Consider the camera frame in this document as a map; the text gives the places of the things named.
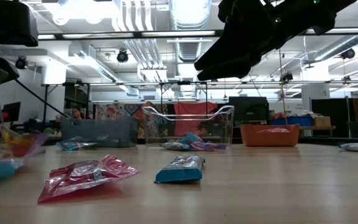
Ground wooden side table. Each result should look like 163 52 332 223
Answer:
299 124 337 131

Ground black partition panel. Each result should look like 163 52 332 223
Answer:
310 98 354 139

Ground clear plastic bin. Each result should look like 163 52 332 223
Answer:
141 105 235 147

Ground orange cloth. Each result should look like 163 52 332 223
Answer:
174 101 219 137

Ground grey plastic bin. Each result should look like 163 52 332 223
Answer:
60 115 140 148

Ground black ceiling beam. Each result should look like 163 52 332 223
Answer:
37 27 358 41

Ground white column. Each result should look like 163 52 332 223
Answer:
301 63 331 103

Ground black slanted cable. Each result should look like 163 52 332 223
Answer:
14 78 69 118

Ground small black monitor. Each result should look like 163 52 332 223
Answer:
2 101 22 123

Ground black background rig frame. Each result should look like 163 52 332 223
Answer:
40 80 210 125

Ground round silver air duct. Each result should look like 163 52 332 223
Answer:
167 0 213 63
314 33 358 62

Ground person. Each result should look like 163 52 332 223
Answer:
70 107 85 121

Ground blue Haribo gummy bag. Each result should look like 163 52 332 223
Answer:
178 131 205 146
56 136 99 152

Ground white rectangular air duct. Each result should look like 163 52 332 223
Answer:
68 42 141 97

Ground black aluminium table frame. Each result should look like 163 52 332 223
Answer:
43 136 358 147

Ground cardboard box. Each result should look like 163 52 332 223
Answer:
313 115 332 128

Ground thin metal pole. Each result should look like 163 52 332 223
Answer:
278 46 289 126

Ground large black monitor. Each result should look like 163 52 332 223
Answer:
227 96 270 123

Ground silver blue candy bar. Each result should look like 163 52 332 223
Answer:
336 141 358 154
154 154 205 184
161 141 192 152

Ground blue storage tub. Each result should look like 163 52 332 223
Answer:
270 115 314 126

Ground orange plastic bin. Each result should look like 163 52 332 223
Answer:
240 123 301 147

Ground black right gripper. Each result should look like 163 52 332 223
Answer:
194 0 291 82

